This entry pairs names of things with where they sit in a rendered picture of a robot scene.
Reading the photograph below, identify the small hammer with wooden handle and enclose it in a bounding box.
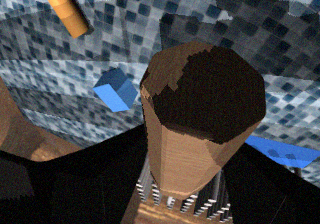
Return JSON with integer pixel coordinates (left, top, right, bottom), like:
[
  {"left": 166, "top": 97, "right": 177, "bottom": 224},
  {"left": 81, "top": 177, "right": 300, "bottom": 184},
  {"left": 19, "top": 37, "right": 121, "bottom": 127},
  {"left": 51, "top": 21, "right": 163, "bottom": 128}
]
[{"left": 48, "top": 0, "right": 89, "bottom": 39}]

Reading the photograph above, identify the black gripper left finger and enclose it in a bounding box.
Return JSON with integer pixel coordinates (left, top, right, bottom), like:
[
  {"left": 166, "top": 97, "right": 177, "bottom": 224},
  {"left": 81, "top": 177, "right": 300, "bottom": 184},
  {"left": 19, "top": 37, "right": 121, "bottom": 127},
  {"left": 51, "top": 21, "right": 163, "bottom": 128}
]
[{"left": 0, "top": 124, "right": 147, "bottom": 224}]

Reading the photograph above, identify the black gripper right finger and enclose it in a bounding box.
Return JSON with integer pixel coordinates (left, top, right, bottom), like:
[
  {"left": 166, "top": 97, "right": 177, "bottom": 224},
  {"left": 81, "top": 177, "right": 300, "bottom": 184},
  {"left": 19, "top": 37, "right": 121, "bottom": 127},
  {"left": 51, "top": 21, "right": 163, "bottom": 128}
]
[{"left": 223, "top": 141, "right": 320, "bottom": 224}]

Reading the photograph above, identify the blue flat strip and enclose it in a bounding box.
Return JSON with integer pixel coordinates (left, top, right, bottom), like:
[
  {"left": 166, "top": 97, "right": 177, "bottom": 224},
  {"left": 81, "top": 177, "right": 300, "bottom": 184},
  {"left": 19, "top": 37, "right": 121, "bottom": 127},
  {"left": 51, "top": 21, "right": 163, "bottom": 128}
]
[{"left": 245, "top": 135, "right": 320, "bottom": 168}]

